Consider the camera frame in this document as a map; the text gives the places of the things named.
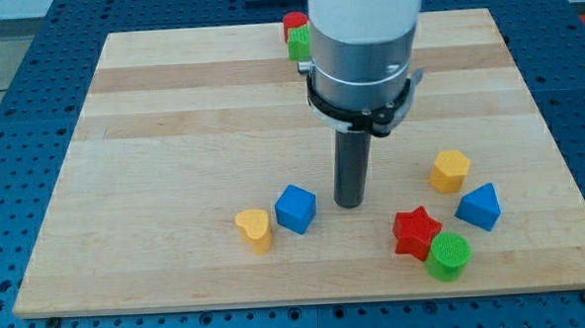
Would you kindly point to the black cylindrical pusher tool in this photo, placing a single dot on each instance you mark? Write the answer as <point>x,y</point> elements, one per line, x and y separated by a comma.
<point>352,151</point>

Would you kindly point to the blue cube block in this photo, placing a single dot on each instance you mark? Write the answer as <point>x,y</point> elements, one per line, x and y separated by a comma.
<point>295,209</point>

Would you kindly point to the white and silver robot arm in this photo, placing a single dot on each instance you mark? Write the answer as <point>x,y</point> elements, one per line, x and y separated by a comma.
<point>358,79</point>

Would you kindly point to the red star block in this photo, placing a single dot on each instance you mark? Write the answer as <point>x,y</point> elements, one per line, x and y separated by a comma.
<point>414,231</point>

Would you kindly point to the green star block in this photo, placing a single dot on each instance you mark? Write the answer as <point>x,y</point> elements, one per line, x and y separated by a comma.
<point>299,43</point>

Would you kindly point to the yellow hexagon block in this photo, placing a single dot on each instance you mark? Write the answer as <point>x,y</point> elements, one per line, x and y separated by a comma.
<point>449,171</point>

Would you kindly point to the yellow heart block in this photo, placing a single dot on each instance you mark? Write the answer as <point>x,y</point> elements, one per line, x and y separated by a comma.
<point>255,228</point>

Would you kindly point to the blue triangle block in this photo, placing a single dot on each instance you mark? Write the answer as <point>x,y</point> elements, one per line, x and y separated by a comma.
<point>480,207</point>

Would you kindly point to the red cylinder block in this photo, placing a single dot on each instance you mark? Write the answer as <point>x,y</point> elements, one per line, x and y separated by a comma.
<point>293,20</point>

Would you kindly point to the green cylinder block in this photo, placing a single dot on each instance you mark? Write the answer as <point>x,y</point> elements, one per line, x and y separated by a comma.
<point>448,256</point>

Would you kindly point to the wooden board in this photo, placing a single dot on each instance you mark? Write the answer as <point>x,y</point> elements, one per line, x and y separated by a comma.
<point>183,129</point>

